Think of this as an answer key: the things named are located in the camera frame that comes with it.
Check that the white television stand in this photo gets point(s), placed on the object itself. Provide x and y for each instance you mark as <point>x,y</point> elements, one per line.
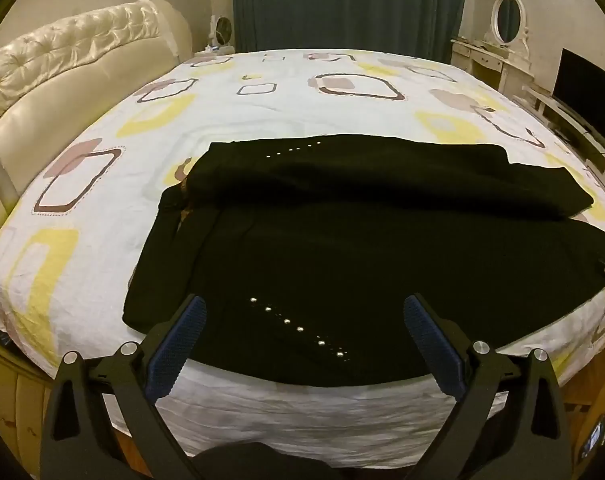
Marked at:
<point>557,110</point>

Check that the cream tufted headboard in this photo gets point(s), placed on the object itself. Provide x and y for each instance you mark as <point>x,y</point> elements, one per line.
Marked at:
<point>72,60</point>

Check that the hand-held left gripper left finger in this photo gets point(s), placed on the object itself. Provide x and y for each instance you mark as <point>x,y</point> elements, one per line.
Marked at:
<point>182,345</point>

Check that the dark green curtain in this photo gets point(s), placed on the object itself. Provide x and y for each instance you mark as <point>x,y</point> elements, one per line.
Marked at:
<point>347,5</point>

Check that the black television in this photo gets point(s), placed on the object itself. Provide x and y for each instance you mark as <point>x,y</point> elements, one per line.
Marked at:
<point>587,90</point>

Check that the oval white-framed mirror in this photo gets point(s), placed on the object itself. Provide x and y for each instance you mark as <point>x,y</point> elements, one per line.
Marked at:
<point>509,15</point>

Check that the padded yellow bed base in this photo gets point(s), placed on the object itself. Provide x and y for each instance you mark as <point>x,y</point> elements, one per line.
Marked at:
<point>12,400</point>

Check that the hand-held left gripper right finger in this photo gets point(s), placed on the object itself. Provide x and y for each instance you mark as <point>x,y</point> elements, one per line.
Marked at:
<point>430,345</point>

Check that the white dressing table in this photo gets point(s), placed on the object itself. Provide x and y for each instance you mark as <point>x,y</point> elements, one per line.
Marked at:
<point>482,60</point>

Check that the small white desk fan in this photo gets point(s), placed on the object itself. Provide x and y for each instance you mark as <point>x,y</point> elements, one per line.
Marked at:
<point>221,32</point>

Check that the printed bed sheet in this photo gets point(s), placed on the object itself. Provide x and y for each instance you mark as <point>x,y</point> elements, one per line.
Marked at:
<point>282,110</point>

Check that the black pants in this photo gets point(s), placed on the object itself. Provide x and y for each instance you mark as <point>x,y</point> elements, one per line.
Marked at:
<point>307,240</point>

